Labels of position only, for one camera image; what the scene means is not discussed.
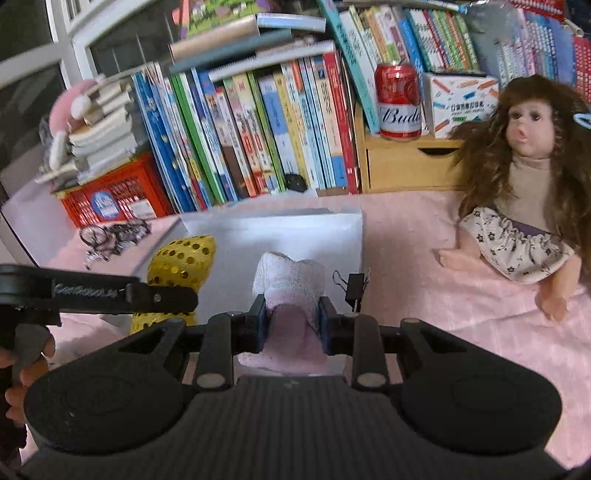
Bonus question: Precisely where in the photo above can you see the row of red blue workbooks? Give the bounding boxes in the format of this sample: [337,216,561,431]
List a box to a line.
[480,0,591,93]

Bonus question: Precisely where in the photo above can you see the row of upright books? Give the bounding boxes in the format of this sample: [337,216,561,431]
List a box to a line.
[131,41,363,214]

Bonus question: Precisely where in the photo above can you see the pink fluffy cloth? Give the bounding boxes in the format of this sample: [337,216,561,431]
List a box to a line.
[238,251,345,376]

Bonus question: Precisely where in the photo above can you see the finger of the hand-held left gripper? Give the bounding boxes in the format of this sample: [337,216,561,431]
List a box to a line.
[126,282,199,315]

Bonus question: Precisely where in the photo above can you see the pile of flat notebooks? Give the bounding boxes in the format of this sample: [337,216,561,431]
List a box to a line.
[168,13,335,81]

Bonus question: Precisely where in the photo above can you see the yellow sequin pouch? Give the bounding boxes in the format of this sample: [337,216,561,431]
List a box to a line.
[129,234,218,335]

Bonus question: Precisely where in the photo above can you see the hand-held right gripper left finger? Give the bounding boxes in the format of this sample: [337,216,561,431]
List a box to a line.
[122,294,269,391]

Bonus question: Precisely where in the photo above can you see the brown-haired doll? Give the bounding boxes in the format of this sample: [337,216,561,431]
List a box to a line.
[438,74,591,322]

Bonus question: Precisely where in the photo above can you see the colourful picture box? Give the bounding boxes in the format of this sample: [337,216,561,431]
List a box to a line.
[173,0,259,37]

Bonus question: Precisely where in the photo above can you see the black model bicycle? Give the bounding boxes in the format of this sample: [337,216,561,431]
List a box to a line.
[79,218,153,259]

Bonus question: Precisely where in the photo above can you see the small silver metal toy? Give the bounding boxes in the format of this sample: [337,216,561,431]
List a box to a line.
[84,249,112,270]

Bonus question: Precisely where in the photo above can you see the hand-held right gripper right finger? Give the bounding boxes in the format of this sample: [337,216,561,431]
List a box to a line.
[318,295,469,391]

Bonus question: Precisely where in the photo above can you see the black binder clip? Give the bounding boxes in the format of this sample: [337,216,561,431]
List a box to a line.
[332,271,370,312]

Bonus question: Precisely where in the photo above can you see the person's left hand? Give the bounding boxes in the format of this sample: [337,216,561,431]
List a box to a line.
[0,344,56,428]

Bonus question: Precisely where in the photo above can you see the red beer can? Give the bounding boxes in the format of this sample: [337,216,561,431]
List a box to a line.
[374,64,423,140]

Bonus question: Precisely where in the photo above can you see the wooden drawer box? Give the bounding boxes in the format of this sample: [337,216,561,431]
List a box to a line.
[355,104,467,193]

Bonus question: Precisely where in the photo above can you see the pink plush toy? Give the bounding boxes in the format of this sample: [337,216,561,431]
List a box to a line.
[48,76,107,169]

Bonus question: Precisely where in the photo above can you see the red plastic crate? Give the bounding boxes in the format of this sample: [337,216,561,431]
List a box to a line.
[55,152,175,228]

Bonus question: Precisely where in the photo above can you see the row of slim colourful books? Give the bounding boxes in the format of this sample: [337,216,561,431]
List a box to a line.
[318,0,481,134]

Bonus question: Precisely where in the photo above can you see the white printed carton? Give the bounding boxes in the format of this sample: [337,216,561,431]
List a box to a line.
[422,72,501,139]

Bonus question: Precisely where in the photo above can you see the stack of worn books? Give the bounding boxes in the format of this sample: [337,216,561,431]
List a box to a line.
[36,76,139,192]

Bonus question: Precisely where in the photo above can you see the clear plastic bag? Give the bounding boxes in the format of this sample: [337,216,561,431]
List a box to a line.
[466,4,527,84]

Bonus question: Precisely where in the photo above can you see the silver cardboard box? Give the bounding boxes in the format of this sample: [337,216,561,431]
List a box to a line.
[179,208,365,319]

